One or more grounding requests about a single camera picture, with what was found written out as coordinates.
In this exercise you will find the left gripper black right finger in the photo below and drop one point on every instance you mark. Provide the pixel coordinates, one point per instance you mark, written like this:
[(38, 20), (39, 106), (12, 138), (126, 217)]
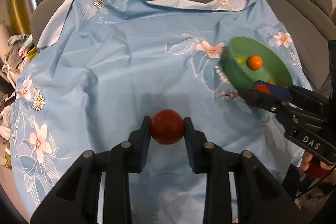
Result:
[(260, 198)]

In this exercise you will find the light blue floral cloth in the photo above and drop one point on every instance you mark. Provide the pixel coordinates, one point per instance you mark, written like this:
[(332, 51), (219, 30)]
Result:
[(103, 65)]

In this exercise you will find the green tomato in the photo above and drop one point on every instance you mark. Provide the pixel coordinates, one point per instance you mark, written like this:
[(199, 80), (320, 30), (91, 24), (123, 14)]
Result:
[(241, 60)]

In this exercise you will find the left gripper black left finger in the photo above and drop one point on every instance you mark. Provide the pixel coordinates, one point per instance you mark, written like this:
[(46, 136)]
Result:
[(74, 198)]

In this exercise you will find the green plastic bowl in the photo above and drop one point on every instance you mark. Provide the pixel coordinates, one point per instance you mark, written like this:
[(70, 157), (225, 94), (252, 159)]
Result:
[(246, 61)]

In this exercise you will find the person's right hand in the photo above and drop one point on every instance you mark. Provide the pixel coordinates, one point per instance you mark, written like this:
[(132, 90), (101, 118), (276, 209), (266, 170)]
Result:
[(314, 168)]

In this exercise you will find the red cherry tomato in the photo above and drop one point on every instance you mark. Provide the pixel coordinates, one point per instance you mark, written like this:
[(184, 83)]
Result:
[(262, 88), (167, 127)]

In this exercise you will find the clothes heap on left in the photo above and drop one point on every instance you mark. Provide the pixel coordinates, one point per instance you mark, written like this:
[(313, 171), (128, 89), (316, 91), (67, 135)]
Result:
[(19, 52)]

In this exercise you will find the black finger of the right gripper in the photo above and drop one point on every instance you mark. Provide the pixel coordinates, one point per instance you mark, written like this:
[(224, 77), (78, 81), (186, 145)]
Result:
[(279, 108), (306, 103)]

